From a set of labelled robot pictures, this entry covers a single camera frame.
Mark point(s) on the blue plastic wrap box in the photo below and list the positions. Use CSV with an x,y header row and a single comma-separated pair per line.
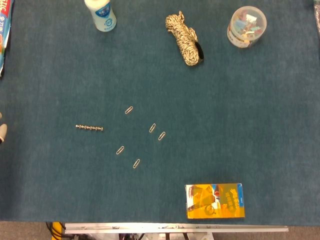
x,y
4,37

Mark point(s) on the aluminium rail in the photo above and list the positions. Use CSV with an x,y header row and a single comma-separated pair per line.
x,y
175,228

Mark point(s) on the teal felt table mat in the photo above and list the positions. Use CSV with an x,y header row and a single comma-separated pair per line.
x,y
225,112

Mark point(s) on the white drink bottle blue label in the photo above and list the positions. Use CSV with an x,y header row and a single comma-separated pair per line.
x,y
102,17

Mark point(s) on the yellow snack box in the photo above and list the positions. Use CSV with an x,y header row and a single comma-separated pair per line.
x,y
215,201

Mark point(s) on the clear jar of binder clips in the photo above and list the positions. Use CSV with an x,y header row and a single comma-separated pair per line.
x,y
246,26

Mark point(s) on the silver paperclip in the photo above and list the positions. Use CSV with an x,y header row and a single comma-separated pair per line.
x,y
136,163
161,135
129,110
120,150
152,127

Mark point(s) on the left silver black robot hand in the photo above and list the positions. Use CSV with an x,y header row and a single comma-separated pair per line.
x,y
2,132

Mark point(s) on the metal magnetic rod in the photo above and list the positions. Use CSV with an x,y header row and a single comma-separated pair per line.
x,y
89,128

